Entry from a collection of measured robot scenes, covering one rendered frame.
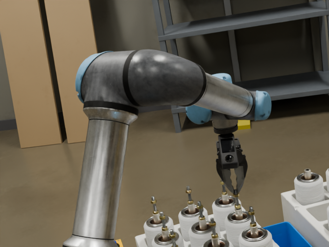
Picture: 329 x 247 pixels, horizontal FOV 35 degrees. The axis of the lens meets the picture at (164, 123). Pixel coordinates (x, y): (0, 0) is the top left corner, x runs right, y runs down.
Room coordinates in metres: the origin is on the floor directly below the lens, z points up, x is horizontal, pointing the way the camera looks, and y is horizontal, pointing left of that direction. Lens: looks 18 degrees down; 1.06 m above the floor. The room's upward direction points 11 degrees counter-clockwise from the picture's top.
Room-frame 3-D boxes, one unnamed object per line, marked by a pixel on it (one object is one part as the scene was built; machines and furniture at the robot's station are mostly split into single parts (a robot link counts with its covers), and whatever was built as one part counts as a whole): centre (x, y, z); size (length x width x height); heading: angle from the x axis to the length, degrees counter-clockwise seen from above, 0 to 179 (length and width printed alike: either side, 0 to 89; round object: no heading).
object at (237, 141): (1.47, -0.18, 0.49); 0.09 x 0.08 x 0.12; 175
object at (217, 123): (1.46, -0.17, 0.57); 0.08 x 0.08 x 0.05
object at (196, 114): (1.37, -0.13, 0.64); 0.11 x 0.11 x 0.08; 55
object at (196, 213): (1.54, -0.04, 0.25); 0.08 x 0.08 x 0.01
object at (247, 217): (1.45, -0.17, 0.25); 0.08 x 0.08 x 0.01
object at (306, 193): (1.63, -0.45, 0.16); 0.10 x 0.10 x 0.18
